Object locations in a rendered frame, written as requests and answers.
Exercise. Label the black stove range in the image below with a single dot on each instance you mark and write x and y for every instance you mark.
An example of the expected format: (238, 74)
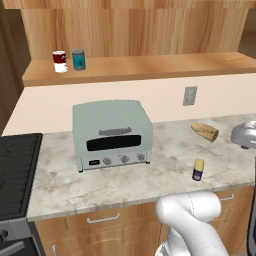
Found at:
(16, 173)

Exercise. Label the thin yellow strip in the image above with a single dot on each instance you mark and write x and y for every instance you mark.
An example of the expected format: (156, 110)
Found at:
(232, 59)

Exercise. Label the pale green toaster oven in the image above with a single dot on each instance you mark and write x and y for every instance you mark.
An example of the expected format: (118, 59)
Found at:
(110, 120)

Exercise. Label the wooden wall cabinet door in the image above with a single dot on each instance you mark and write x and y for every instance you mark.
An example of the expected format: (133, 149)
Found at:
(249, 36)
(11, 73)

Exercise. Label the grey wall outlet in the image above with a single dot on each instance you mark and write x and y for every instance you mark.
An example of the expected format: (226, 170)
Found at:
(190, 96)

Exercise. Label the open wooden wall cabinet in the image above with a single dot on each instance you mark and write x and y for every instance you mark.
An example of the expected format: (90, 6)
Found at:
(140, 36)

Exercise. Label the silver rounded appliance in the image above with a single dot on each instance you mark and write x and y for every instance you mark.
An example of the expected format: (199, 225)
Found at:
(245, 133)

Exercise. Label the wide wooden drawer front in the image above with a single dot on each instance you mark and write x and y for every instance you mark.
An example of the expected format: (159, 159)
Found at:
(133, 216)

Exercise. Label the wooden base cabinet door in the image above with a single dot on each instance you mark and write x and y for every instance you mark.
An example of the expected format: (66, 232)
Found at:
(106, 241)

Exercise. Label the red and white can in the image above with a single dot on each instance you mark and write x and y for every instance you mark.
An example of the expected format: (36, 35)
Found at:
(60, 63)

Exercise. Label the narrow wooden drawer front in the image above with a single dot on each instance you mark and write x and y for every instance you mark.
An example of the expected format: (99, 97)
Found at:
(238, 200)

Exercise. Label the brown bread piece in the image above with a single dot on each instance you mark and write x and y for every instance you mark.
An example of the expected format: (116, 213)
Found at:
(205, 131)

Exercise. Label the yellow and blue can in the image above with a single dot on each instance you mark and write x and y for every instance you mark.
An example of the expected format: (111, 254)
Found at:
(198, 170)

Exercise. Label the teal can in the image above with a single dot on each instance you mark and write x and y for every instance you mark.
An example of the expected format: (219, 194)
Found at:
(79, 60)

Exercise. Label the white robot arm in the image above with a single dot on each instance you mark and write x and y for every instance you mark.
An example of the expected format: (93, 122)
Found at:
(186, 210)

